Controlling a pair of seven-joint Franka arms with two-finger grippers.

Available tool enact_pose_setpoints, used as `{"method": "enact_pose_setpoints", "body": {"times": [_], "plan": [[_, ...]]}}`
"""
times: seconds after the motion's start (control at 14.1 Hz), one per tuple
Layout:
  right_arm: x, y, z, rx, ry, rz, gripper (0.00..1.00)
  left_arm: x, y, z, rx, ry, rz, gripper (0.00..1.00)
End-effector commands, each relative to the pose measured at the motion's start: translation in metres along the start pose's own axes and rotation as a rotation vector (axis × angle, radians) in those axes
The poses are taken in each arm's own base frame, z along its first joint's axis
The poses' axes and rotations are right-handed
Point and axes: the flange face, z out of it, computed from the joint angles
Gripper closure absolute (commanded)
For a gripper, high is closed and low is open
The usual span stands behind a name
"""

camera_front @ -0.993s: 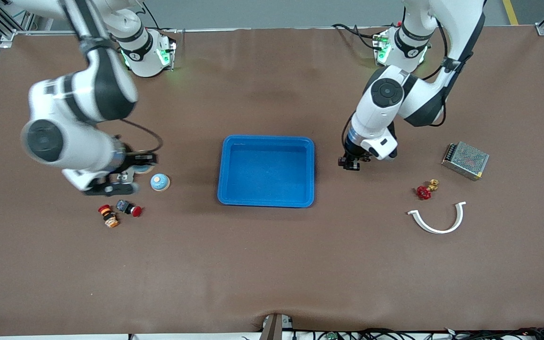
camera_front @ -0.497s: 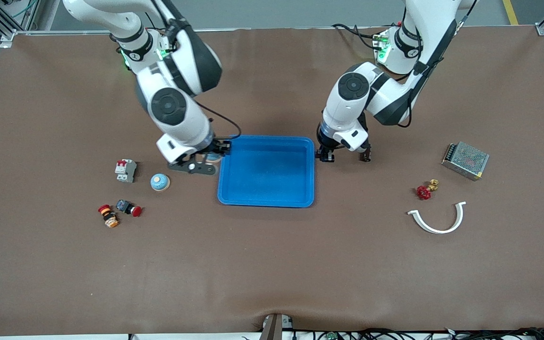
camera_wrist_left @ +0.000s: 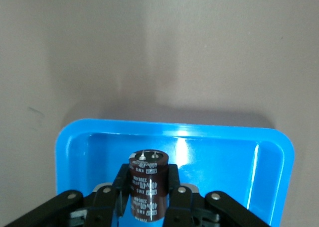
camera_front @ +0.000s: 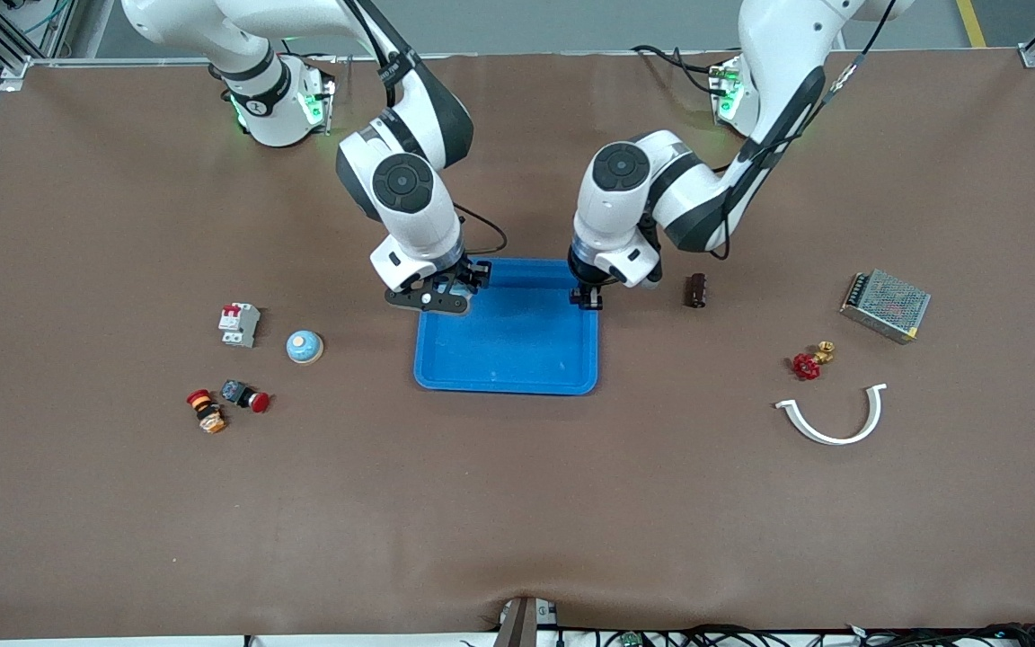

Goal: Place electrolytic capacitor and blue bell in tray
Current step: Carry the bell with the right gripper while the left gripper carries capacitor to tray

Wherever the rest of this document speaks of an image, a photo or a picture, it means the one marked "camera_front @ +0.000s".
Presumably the orange red push button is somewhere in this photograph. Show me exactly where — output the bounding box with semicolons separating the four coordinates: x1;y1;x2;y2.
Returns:
186;388;229;435

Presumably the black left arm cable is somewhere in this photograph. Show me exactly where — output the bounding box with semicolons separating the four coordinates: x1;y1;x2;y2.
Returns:
711;0;900;261

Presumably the metal mesh power supply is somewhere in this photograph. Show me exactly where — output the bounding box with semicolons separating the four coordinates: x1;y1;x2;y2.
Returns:
839;269;933;345

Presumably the grey metal bracket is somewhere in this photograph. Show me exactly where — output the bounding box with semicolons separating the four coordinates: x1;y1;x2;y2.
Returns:
495;596;559;647

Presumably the red emergency stop button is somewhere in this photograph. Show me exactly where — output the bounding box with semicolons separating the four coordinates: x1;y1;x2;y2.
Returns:
219;379;272;414

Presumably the blue plastic tray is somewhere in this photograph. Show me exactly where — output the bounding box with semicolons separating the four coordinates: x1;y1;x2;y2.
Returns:
413;257;600;396

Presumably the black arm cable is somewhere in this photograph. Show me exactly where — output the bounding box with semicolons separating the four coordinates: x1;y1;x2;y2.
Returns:
342;0;509;257
711;0;900;261

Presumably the white curved pipe clamp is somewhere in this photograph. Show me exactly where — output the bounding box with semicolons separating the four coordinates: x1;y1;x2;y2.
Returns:
774;383;889;447

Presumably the light blue bell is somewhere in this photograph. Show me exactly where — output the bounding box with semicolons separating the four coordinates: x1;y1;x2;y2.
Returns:
286;329;325;367

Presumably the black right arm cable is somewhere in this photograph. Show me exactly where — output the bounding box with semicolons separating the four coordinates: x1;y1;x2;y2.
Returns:
342;0;509;257

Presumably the black base cable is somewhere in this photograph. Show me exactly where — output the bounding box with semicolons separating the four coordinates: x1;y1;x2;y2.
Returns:
632;45;718;95

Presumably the white red circuit breaker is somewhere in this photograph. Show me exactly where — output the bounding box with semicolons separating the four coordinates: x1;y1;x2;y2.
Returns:
217;302;261;349

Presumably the brass valve red handle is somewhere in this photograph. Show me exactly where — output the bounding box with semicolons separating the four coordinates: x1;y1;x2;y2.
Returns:
792;341;836;381

